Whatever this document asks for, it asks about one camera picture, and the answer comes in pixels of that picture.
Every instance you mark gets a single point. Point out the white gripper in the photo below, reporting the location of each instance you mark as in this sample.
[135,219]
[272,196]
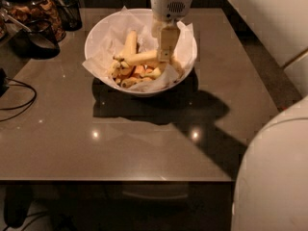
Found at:
[170,4]

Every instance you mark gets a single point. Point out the long yellow banana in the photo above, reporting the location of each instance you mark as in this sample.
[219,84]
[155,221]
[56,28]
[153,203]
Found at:
[138,58]

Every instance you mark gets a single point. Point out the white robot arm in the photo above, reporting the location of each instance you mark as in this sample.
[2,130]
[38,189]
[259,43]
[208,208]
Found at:
[263,151]

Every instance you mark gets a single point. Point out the right edge yellow banana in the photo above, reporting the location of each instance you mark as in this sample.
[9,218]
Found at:
[177,66]

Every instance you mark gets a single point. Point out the upright yellow banana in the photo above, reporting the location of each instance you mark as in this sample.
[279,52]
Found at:
[130,45]

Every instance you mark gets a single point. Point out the small lower yellow banana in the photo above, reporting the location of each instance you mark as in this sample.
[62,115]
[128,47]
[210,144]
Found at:
[156,71]

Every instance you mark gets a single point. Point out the white bowl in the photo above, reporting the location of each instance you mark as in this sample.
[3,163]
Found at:
[107,38]

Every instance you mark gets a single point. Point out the orange fruit piece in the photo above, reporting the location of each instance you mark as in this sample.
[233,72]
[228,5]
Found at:
[139,71]

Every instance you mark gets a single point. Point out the white paper liner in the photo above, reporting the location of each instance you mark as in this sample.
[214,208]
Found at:
[121,73]

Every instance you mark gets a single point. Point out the black mesh pen holder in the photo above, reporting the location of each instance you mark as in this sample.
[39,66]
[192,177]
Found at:
[69,14]

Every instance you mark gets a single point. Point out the glass snack jar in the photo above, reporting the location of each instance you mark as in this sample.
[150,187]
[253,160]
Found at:
[26,11]

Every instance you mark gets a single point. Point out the silver spoon handle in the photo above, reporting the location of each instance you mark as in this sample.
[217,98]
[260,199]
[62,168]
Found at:
[14,21]

